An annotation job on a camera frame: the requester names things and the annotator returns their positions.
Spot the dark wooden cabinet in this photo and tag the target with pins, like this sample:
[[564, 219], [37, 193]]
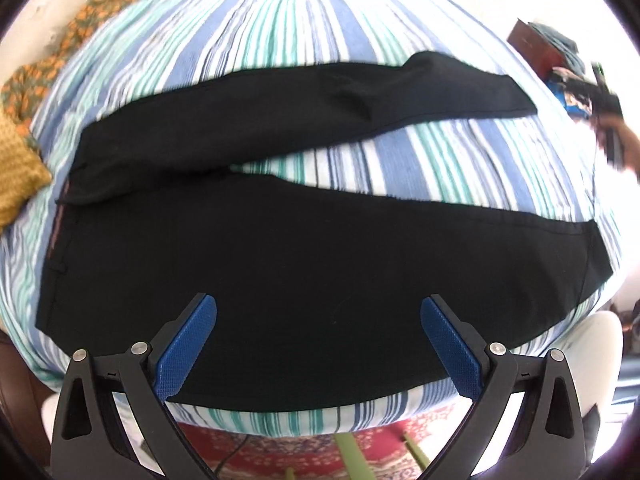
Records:
[[541, 55]]

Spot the orange floral green blanket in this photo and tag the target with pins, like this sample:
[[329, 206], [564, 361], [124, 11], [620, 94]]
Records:
[[23, 92]]

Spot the person right hand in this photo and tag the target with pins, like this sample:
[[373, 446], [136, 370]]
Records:
[[628, 139]]

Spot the white trouser leg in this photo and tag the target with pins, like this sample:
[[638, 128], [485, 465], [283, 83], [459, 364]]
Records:
[[594, 351]]

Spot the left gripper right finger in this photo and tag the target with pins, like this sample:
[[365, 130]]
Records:
[[547, 439]]

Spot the mustard yellow knit cushion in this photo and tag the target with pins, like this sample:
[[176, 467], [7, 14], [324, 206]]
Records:
[[23, 172]]

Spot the striped blue green bedspread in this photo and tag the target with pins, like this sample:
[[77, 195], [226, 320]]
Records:
[[542, 164]]

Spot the black pants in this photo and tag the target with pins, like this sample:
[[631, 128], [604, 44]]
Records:
[[318, 292]]

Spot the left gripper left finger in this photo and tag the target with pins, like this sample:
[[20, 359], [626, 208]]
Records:
[[89, 438]]

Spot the pile of clothes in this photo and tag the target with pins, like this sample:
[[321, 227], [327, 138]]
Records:
[[576, 105]]

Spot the red patterned rug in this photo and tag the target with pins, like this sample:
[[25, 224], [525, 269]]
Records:
[[263, 458]]

